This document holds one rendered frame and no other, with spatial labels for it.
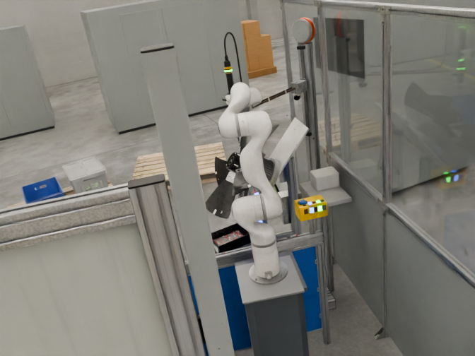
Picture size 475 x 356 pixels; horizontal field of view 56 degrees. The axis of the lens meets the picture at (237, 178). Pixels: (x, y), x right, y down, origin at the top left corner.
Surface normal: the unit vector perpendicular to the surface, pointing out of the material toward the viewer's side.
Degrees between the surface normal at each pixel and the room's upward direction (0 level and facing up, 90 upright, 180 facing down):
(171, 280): 90
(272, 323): 90
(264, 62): 90
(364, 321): 0
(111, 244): 90
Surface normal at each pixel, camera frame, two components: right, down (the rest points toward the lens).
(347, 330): -0.14, -0.90
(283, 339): 0.13, 0.40
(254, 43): 0.39, 0.34
